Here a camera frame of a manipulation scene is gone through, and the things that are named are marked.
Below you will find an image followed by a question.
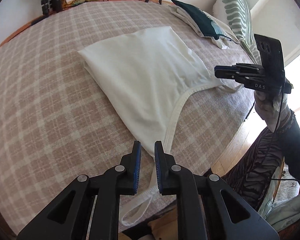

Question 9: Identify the white camisole top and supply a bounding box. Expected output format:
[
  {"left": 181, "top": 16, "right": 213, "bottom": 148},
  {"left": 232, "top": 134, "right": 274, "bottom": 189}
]
[{"left": 75, "top": 27, "right": 247, "bottom": 230}]

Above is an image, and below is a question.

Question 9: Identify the pink checked bed cover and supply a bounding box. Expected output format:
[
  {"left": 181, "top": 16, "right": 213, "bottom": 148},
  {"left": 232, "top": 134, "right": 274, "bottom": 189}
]
[{"left": 0, "top": 1, "right": 250, "bottom": 233}]

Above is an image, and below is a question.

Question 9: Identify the green striped white pillow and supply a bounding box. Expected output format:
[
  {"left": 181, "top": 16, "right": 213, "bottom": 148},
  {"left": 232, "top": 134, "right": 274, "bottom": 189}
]
[{"left": 212, "top": 0, "right": 261, "bottom": 64}]

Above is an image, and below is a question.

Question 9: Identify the dark teal patterned folded garment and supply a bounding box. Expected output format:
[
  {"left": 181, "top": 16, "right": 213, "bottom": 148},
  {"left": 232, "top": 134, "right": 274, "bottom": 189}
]
[{"left": 169, "top": 0, "right": 239, "bottom": 44}]

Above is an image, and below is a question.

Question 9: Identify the right forearm in dark sleeve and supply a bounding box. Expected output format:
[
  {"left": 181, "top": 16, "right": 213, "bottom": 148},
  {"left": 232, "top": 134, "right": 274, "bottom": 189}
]
[{"left": 276, "top": 110, "right": 300, "bottom": 182}]

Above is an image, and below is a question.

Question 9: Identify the black camera box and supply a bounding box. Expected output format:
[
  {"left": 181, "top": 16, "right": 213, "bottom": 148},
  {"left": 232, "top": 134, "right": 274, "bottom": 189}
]
[{"left": 254, "top": 34, "right": 285, "bottom": 82}]

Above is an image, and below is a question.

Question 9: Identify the folded silver tripod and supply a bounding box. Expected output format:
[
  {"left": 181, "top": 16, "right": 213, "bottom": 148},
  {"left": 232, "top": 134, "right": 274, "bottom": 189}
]
[{"left": 41, "top": 0, "right": 62, "bottom": 17}]

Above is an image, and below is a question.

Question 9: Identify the right hand in white glove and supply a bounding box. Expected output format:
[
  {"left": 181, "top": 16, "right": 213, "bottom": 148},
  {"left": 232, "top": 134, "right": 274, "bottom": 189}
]
[{"left": 254, "top": 91, "right": 291, "bottom": 133}]

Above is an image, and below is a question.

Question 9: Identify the white folded garment with label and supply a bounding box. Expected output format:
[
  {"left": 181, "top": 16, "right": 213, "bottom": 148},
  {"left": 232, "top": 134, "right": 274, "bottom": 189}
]
[{"left": 169, "top": 5, "right": 239, "bottom": 49}]

